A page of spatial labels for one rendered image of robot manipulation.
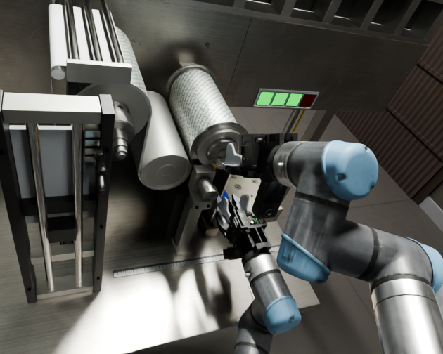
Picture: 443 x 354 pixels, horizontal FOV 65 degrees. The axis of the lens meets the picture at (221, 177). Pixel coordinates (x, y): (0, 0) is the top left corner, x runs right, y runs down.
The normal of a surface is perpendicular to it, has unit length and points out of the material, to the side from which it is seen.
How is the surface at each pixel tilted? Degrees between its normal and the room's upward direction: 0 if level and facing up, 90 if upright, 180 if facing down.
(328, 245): 50
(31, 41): 90
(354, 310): 0
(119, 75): 90
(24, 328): 0
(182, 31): 90
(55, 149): 90
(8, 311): 0
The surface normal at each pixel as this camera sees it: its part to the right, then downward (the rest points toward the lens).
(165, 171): 0.33, 0.72
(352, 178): 0.42, 0.10
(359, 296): 0.27, -0.69
